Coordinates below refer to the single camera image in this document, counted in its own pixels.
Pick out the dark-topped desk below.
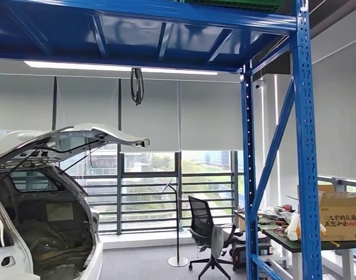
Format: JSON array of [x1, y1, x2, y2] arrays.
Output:
[[233, 210, 356, 280]]

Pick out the white car body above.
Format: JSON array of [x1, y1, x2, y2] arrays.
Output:
[[0, 123, 150, 280]]

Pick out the black floor stand white base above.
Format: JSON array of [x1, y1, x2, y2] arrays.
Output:
[[162, 179, 190, 268]]

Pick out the grey roller blind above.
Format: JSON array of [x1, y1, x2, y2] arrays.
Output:
[[181, 80, 243, 152], [0, 72, 54, 132], [55, 77, 119, 152], [311, 36, 356, 181], [121, 79, 180, 153]]

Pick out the grey window railing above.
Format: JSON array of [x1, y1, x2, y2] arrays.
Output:
[[67, 173, 240, 235]]

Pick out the white yellow plastic bag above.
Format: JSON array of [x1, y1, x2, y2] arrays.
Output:
[[284, 212, 327, 242]]

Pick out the blue steel shelf rack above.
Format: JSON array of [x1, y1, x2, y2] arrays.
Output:
[[0, 0, 323, 280]]

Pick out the hanging black cable loop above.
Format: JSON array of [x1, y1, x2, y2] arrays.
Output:
[[130, 67, 145, 106]]

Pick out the black equipment case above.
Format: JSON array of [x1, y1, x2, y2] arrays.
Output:
[[233, 242, 272, 271]]

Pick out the printed cardboard box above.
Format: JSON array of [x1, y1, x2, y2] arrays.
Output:
[[297, 184, 356, 242]]

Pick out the black mesh office chair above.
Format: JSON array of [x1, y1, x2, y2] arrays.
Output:
[[188, 195, 244, 280]]

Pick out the grey cloth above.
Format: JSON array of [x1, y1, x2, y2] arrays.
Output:
[[211, 225, 225, 259]]

